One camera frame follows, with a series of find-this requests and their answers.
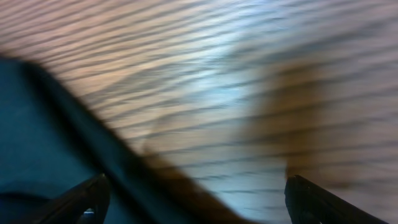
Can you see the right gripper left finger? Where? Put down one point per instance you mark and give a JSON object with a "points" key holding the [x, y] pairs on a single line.
{"points": [[87, 202]]}

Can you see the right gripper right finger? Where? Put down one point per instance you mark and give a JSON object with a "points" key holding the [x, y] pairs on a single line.
{"points": [[308, 203]]}

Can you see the black t-shirt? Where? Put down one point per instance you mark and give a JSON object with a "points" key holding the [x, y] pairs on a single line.
{"points": [[50, 143]]}

